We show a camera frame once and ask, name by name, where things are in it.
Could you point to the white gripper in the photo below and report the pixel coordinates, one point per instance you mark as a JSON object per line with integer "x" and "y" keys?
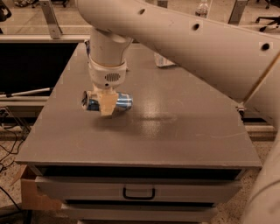
{"x": 107, "y": 75}

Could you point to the blue silver redbull can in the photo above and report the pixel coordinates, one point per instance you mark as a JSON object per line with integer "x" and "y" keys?
{"x": 124, "y": 102}

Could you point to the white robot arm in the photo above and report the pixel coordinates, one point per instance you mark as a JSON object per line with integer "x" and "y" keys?
{"x": 242, "y": 64}

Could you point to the dark blue chip bag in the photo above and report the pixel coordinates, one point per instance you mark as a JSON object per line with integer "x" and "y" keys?
{"x": 87, "y": 45}

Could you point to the clear plastic bottle lying down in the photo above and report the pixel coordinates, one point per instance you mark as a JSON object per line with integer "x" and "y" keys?
{"x": 162, "y": 61}

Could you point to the metal rod with black tip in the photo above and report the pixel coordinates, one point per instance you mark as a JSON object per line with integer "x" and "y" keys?
{"x": 30, "y": 92}

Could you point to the grey upper drawer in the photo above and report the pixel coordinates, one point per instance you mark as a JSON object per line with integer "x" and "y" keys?
{"x": 167, "y": 190}

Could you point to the grey drawer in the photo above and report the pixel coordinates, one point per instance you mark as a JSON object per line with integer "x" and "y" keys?
{"x": 167, "y": 190}
{"x": 93, "y": 212}

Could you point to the grey lower drawer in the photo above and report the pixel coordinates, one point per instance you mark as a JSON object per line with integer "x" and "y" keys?
{"x": 93, "y": 212}

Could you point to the brown cardboard box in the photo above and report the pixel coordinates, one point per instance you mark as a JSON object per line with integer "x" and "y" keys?
{"x": 32, "y": 197}

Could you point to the upright water bottle behind glass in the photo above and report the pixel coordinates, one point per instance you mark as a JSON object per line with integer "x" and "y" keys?
{"x": 202, "y": 9}

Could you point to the left metal railing post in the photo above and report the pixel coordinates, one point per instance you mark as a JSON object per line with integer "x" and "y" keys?
{"x": 50, "y": 18}

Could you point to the black drawer handle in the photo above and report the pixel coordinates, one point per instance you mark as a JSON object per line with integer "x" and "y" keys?
{"x": 138, "y": 194}

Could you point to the right metal railing post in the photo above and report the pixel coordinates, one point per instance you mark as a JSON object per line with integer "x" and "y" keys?
{"x": 236, "y": 14}

